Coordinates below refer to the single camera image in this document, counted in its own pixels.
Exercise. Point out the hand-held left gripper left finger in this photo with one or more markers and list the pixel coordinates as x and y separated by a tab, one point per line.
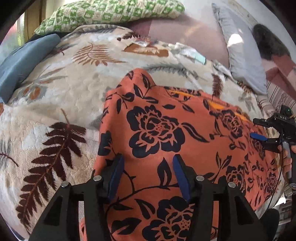
115	176

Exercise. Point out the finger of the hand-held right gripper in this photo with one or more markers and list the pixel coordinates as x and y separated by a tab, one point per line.
263	122
259	136

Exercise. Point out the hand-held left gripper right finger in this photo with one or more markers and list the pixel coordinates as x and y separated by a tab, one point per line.
181	176

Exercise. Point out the orange floral shirt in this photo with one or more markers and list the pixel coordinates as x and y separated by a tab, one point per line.
161	120

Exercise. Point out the person's right hand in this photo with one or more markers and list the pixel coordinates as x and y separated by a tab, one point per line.
283	164

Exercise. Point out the striped floral blanket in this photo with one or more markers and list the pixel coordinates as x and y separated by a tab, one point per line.
277	97

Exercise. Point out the grey pillow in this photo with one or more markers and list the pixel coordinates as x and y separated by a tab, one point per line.
240	58

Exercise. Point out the white crumpled cloth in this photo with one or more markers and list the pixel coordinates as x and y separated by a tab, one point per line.
220	68

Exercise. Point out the dark cloth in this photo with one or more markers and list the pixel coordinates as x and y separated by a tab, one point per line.
270	222

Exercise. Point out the leaf print blanket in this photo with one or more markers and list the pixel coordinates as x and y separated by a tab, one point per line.
69	92

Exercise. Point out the white glove teal cuff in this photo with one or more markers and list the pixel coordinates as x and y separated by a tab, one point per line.
187	53

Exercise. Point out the pink bed sheet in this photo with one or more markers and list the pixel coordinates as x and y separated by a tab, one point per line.
185	30

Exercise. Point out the blue folded cloth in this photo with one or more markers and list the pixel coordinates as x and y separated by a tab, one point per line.
23	62

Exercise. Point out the green patterned pillow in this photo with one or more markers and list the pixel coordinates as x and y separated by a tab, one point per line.
104	11

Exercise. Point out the stained glass window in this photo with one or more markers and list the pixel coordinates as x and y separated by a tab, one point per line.
13	37

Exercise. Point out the wooden window frame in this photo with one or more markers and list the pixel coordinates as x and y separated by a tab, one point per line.
32	20

